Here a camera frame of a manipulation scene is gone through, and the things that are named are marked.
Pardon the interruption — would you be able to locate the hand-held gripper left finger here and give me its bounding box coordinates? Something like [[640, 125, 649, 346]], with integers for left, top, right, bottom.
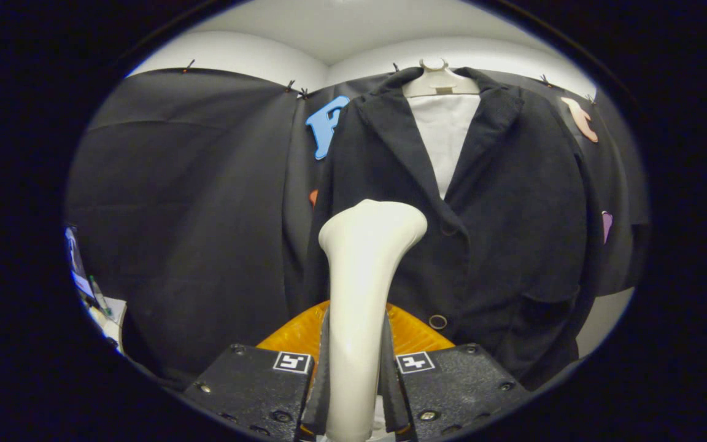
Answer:
[[184, 301, 331, 442]]

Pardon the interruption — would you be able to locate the white shirt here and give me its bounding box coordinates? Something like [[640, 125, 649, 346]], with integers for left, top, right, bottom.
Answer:
[[407, 93, 482, 200]]

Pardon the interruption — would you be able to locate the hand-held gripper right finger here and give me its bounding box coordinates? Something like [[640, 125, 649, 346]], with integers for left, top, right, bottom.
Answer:
[[381, 301, 529, 440]]

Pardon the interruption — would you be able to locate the black suit jacket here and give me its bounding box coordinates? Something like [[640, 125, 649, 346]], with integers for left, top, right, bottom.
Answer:
[[303, 66, 601, 391]]

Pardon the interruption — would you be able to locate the green pen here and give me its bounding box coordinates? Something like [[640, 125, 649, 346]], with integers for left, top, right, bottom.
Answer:
[[88, 275, 112, 317]]

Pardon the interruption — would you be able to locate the white paper sheet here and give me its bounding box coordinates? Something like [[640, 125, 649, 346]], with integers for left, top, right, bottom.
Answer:
[[87, 297, 128, 354]]

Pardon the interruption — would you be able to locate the black backdrop cloth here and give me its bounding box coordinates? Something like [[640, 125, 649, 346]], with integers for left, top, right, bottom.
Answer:
[[64, 66, 650, 389]]

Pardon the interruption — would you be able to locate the cream plastic hanger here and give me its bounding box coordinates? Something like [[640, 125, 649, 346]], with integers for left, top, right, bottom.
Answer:
[[402, 58, 481, 98]]

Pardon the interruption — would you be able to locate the white garment steamer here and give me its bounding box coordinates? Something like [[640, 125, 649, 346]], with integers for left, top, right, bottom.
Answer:
[[319, 199, 428, 442]]

